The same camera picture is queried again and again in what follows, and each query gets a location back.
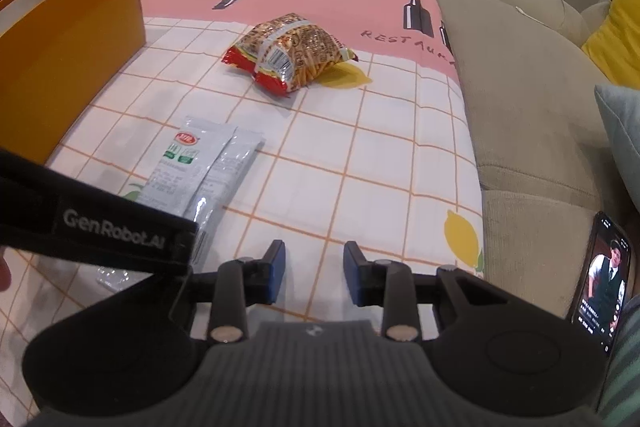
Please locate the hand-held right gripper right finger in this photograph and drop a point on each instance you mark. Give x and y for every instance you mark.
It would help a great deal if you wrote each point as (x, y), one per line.
(352, 277)

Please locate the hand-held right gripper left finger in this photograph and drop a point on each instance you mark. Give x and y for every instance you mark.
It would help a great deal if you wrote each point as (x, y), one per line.
(276, 274)

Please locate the silver sachet packet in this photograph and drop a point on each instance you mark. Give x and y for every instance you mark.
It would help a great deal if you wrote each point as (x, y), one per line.
(225, 177)

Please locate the clear plastic packet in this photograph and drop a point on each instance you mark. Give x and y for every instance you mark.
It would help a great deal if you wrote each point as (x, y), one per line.
(175, 167)

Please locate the orange cardboard box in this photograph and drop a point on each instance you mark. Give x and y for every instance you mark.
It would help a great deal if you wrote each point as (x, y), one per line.
(65, 57)

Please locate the person's left hand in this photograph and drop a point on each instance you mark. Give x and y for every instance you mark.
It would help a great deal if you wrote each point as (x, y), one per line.
(4, 274)

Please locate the printed checked tablecloth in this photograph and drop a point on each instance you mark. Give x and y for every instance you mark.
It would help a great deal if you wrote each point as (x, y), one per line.
(350, 132)

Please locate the yellow red snack bag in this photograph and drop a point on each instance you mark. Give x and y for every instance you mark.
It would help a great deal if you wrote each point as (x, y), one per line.
(290, 52)

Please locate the beige sofa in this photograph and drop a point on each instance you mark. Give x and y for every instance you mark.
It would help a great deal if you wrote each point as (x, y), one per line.
(515, 107)

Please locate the black smartphone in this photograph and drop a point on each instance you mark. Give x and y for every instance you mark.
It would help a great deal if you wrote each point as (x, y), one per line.
(602, 287)

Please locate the striped green clothing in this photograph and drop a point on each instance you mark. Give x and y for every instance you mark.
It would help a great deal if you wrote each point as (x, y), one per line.
(625, 372)

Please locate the light blue pillow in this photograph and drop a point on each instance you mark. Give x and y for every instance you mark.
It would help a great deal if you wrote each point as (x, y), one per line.
(622, 132)

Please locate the yellow pillow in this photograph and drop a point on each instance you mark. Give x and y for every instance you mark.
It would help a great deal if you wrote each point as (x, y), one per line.
(617, 37)

